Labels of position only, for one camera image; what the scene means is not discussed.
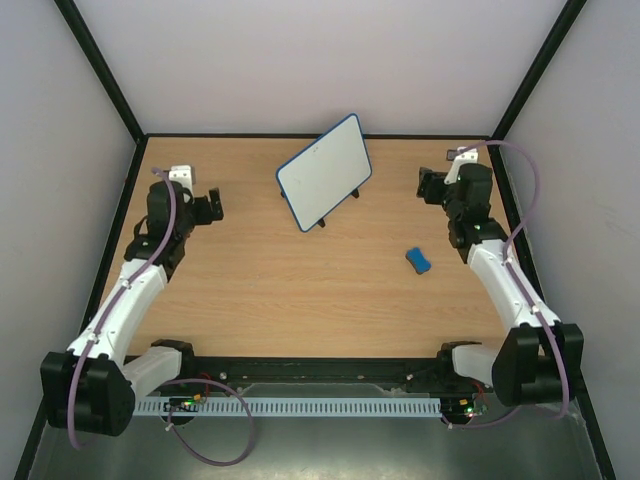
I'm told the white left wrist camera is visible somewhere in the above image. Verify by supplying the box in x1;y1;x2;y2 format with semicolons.
168;165;195;192

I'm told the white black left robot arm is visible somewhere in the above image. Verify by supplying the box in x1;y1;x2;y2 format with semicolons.
40;165;224;436

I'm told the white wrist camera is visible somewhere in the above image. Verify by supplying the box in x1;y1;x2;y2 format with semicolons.
168;165;195;192
444;147;479;185

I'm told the black cage frame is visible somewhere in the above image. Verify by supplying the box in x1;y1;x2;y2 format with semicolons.
14;1;616;479

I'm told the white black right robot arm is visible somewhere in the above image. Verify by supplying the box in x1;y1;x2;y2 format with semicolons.
417;163;584;408

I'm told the blue framed whiteboard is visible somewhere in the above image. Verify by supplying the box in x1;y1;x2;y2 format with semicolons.
275;113;373;233

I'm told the blue whiteboard eraser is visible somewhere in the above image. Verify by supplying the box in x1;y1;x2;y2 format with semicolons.
405;247;432;275

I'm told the grey slotted cable duct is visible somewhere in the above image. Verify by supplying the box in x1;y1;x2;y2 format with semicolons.
134;397;441;418

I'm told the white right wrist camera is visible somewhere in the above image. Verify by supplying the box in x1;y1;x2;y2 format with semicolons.
444;147;479;185

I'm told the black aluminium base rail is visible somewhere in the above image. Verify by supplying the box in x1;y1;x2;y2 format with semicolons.
124;355;581;396

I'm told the wire whiteboard stand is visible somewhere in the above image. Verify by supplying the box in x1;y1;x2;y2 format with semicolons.
277;187;363;230

